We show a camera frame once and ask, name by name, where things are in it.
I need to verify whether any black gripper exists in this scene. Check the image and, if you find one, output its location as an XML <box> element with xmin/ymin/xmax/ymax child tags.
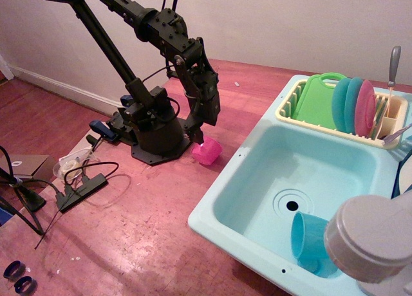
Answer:
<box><xmin>184</xmin><ymin>69</ymin><xmax>220</xmax><ymax>145</ymax></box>

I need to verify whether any pink plastic cup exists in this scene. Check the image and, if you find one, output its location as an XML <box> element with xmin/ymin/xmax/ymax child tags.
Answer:
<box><xmin>191</xmin><ymin>136</ymin><xmax>222</xmax><ymax>165</ymax></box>

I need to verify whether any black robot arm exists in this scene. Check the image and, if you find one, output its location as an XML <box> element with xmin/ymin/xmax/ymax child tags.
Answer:
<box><xmin>46</xmin><ymin>0</ymin><xmax>220</xmax><ymax>166</ymax></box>

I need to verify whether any light blue toy sink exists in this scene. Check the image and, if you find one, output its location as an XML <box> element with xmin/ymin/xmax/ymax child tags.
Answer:
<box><xmin>188</xmin><ymin>75</ymin><xmax>411</xmax><ymax>295</ymax></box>

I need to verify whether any clear plastic cup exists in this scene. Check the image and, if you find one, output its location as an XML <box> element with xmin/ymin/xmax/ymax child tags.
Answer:
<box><xmin>53</xmin><ymin>148</ymin><xmax>96</xmax><ymax>182</ymax></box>

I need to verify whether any teal plastic cup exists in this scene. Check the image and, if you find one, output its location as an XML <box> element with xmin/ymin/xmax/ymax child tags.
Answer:
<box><xmin>290</xmin><ymin>212</ymin><xmax>337</xmax><ymax>278</ymax></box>

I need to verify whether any blue clamp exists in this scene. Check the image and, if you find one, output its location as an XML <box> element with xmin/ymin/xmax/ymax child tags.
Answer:
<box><xmin>89</xmin><ymin>120</ymin><xmax>117</xmax><ymax>142</ymax></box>

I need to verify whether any black usb hub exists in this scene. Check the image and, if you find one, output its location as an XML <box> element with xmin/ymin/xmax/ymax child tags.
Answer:
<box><xmin>56</xmin><ymin>173</ymin><xmax>108</xmax><ymax>213</ymax></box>

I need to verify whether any green cutting board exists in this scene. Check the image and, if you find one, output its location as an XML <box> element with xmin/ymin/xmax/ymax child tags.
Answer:
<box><xmin>292</xmin><ymin>72</ymin><xmax>346</xmax><ymax>129</ymax></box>

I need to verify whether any teal plate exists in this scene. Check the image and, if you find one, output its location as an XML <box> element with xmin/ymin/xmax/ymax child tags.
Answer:
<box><xmin>332</xmin><ymin>78</ymin><xmax>351</xmax><ymax>133</ymax></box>
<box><xmin>344</xmin><ymin>77</ymin><xmax>363</xmax><ymax>134</ymax></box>

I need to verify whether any brown cardboard box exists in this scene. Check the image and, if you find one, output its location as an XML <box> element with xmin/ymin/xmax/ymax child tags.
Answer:
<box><xmin>10</xmin><ymin>154</ymin><xmax>57</xmax><ymax>188</ymax></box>

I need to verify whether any pink plate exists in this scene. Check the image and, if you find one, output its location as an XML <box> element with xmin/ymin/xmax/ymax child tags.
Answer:
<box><xmin>355</xmin><ymin>80</ymin><xmax>376</xmax><ymax>137</ymax></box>

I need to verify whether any cream dish rack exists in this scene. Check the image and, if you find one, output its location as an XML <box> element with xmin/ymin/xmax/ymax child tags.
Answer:
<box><xmin>276</xmin><ymin>73</ymin><xmax>411</xmax><ymax>149</ymax></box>

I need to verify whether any lavender plastic utensil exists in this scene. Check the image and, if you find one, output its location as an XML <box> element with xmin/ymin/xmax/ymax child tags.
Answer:
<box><xmin>382</xmin><ymin>124</ymin><xmax>412</xmax><ymax>145</ymax></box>

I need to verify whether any grey toy faucet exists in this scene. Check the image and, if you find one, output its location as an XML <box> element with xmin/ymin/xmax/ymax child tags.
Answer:
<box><xmin>324</xmin><ymin>191</ymin><xmax>411</xmax><ymax>295</ymax></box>

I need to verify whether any black cable bundle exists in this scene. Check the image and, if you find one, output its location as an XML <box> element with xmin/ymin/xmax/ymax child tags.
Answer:
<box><xmin>0</xmin><ymin>145</ymin><xmax>120</xmax><ymax>250</ymax></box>

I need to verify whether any grey handled orange utensil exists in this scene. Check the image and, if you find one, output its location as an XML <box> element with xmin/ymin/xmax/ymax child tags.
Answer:
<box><xmin>384</xmin><ymin>46</ymin><xmax>402</xmax><ymax>117</ymax></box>

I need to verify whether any black ring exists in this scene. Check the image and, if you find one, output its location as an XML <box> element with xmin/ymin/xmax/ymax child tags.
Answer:
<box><xmin>13</xmin><ymin>275</ymin><xmax>37</xmax><ymax>295</ymax></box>
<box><xmin>3</xmin><ymin>260</ymin><xmax>26</xmax><ymax>281</ymax></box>

